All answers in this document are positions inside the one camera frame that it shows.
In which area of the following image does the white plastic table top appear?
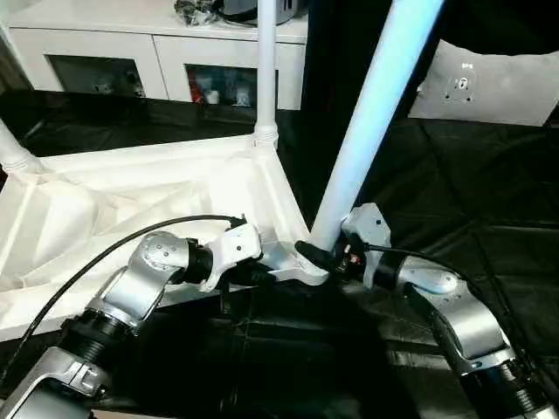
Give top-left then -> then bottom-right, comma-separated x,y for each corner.
0,133 -> 331,340

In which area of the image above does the white plastic table leg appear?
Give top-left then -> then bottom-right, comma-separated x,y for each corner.
0,117 -> 44,175
310,0 -> 445,254
254,0 -> 280,149

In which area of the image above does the black work mat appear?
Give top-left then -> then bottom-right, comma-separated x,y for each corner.
0,89 -> 559,419

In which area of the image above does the black sofa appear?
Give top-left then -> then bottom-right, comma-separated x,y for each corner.
300,0 -> 559,127

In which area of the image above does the grey printed cushion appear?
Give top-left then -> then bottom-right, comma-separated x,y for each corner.
408,38 -> 559,127

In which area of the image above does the white cabinet with glass doors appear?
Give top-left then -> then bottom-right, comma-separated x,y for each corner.
6,0 -> 309,110

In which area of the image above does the metal parts clutter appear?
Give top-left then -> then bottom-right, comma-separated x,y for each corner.
174,0 -> 219,27

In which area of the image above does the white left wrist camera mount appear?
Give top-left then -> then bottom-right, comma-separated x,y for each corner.
203,222 -> 263,292

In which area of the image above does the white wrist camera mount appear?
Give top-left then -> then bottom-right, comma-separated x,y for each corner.
342,203 -> 392,289
203,222 -> 263,292

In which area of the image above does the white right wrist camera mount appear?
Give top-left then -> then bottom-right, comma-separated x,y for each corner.
342,203 -> 392,289

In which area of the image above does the grey helmet with black strap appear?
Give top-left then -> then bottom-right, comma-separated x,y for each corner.
217,0 -> 307,25

